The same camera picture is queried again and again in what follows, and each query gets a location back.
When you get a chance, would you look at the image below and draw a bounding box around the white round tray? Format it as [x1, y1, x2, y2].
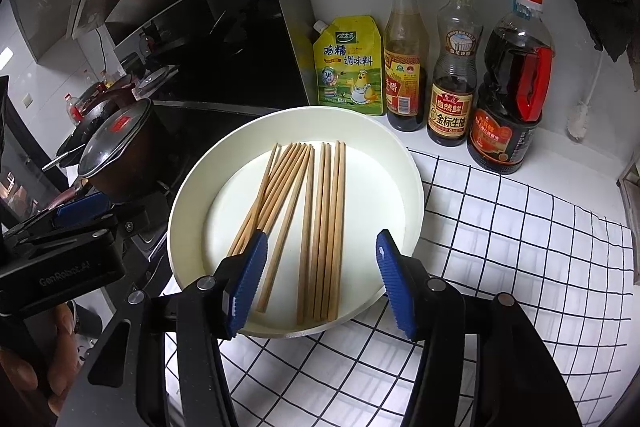
[167, 105, 426, 341]

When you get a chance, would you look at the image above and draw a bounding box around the white grid cloth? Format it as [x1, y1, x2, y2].
[198, 147, 634, 426]

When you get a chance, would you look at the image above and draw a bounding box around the yellow cap vinegar bottle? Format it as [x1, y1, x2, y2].
[383, 0, 430, 132]

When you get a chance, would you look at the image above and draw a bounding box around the dark pot with lid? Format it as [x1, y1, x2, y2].
[78, 98, 168, 204]

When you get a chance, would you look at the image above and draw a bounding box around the left hand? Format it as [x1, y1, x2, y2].
[1, 303, 81, 426]

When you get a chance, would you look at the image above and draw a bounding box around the yellow seasoning pouch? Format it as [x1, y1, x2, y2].
[314, 15, 384, 116]

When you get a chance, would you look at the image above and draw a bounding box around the wooden chopstick two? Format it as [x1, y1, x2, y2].
[228, 144, 296, 256]

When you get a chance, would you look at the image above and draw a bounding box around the wooden chopstick six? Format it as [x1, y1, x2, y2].
[296, 145, 314, 325]

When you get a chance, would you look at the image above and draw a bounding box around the wooden chopstick nine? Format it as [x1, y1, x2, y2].
[321, 141, 341, 320]

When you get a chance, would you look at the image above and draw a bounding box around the dark hanging cloth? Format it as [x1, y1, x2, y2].
[574, 0, 639, 91]

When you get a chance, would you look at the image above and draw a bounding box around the wooden chopstick three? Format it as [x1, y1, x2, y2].
[256, 143, 305, 233]

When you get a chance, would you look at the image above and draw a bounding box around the white dish brush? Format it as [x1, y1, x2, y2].
[566, 51, 605, 143]

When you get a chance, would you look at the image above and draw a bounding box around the wooden chopstick one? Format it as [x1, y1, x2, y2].
[227, 143, 280, 257]

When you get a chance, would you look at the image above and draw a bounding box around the wooden chopstick four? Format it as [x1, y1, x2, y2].
[257, 143, 308, 234]

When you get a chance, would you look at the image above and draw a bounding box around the wooden chopstick ten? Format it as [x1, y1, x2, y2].
[328, 142, 346, 321]

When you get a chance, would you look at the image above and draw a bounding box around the large red handle bottle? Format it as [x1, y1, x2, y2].
[466, 0, 555, 174]

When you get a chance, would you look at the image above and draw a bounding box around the wooden chopstick eight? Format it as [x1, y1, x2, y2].
[314, 143, 331, 321]

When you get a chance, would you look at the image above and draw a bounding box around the wooden chopstick seven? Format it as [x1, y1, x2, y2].
[306, 142, 326, 320]

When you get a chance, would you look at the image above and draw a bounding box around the clear soy sauce bottle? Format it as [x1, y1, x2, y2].
[427, 0, 483, 146]

